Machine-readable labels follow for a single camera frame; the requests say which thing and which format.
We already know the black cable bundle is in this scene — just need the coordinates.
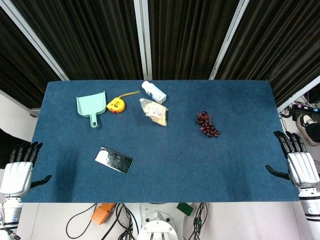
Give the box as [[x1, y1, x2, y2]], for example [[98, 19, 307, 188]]
[[188, 202, 210, 240]]

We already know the blue table cloth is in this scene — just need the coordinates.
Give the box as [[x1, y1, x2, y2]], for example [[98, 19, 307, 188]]
[[20, 79, 300, 204]]

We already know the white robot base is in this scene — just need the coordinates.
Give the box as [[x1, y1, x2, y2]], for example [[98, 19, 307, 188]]
[[136, 202, 186, 240]]

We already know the blue smartphone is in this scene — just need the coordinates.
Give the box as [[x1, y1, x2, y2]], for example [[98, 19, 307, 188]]
[[94, 146, 134, 175]]

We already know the yellow tape measure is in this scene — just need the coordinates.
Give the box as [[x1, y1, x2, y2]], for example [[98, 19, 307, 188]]
[[106, 90, 141, 115]]

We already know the white blue bottle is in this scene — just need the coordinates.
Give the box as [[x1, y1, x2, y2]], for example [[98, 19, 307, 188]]
[[141, 80, 167, 105]]

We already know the white frame post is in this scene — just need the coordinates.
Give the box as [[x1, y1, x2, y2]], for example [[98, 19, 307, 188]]
[[133, 0, 153, 81], [0, 0, 70, 81], [208, 0, 251, 81]]

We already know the dark pleated curtain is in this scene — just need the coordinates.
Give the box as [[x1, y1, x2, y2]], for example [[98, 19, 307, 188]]
[[0, 0, 320, 109]]

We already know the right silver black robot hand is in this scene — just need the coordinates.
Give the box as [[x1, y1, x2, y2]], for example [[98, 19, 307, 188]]
[[265, 130, 320, 189]]

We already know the mint green plastic dustpan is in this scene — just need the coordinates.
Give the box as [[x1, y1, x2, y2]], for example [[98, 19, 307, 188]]
[[76, 91, 107, 129]]

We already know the clear bag of snacks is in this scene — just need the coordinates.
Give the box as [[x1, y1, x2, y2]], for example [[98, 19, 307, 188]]
[[139, 97, 169, 127]]

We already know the black power strip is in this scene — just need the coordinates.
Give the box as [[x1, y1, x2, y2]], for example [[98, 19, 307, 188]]
[[289, 104, 320, 121]]

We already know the orange device box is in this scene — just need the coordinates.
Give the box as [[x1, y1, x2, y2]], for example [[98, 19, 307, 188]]
[[91, 202, 116, 226]]

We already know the black floor cable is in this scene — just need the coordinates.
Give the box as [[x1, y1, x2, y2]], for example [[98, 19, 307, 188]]
[[65, 202, 98, 240]]

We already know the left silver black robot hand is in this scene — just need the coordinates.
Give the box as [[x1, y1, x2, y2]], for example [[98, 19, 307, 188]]
[[0, 141, 53, 197]]

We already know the black white sneaker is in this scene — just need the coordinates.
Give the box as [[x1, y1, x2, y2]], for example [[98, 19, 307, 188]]
[[296, 113, 320, 147]]

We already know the bunch of red grapes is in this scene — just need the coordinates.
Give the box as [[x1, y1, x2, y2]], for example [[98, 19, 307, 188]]
[[195, 110, 222, 139]]

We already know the green block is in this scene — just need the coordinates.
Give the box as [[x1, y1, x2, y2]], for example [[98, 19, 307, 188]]
[[176, 202, 194, 217]]

